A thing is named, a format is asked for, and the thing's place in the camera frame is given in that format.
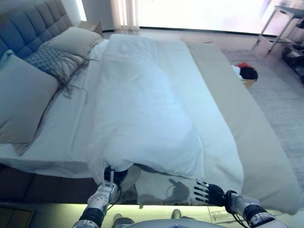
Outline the tan laundry basket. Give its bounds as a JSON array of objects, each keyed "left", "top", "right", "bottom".
[{"left": 241, "top": 79, "right": 255, "bottom": 90}]

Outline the metal frame table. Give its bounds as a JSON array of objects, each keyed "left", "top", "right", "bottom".
[{"left": 251, "top": 4, "right": 304, "bottom": 54}]

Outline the small wooden bedside table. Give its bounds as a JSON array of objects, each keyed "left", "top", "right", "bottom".
[{"left": 78, "top": 20, "right": 104, "bottom": 38}]

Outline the glowing wall light strip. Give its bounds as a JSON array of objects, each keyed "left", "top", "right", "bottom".
[{"left": 79, "top": 0, "right": 87, "bottom": 23}]

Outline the brown upholstered bed frame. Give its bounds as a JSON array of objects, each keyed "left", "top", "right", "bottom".
[{"left": 0, "top": 163, "right": 103, "bottom": 204}]

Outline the tufted upholstered headboard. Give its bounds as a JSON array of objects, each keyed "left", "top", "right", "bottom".
[{"left": 0, "top": 0, "right": 74, "bottom": 65}]

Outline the grey fringed woven cushion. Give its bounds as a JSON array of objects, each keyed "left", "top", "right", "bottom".
[{"left": 23, "top": 45, "right": 95, "bottom": 105}]

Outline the white garment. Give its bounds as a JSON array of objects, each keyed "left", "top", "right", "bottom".
[{"left": 231, "top": 65, "right": 243, "bottom": 79}]

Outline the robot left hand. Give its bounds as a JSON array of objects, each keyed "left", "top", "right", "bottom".
[{"left": 104, "top": 166, "right": 129, "bottom": 188}]

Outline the white duvet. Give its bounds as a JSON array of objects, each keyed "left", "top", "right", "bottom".
[{"left": 86, "top": 33, "right": 245, "bottom": 193}]

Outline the white sheeted mattress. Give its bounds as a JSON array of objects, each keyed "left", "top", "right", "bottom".
[{"left": 0, "top": 39, "right": 110, "bottom": 179}]

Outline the pale pleated curtain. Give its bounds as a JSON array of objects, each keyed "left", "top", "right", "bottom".
[{"left": 111, "top": 0, "right": 141, "bottom": 31}]

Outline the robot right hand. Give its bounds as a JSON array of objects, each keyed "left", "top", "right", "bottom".
[{"left": 193, "top": 179, "right": 226, "bottom": 206}]

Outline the large beige pillow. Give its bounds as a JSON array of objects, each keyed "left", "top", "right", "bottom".
[{"left": 0, "top": 49, "right": 60, "bottom": 157}]

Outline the black garment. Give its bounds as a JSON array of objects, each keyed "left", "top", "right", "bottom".
[{"left": 238, "top": 67, "right": 259, "bottom": 81}]

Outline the small beige pillow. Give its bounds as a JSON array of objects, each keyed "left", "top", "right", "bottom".
[{"left": 45, "top": 26, "right": 103, "bottom": 59}]

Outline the wooden nightstand with doors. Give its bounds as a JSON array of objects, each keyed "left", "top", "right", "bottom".
[{"left": 0, "top": 201, "right": 35, "bottom": 228}]

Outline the beige bed runner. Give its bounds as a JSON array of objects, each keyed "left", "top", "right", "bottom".
[{"left": 180, "top": 35, "right": 304, "bottom": 216}]

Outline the black wheeled machine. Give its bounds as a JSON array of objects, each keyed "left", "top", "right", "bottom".
[{"left": 282, "top": 35, "right": 304, "bottom": 84}]

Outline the grey patterned rug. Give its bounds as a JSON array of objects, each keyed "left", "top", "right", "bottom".
[{"left": 208, "top": 40, "right": 304, "bottom": 224}]

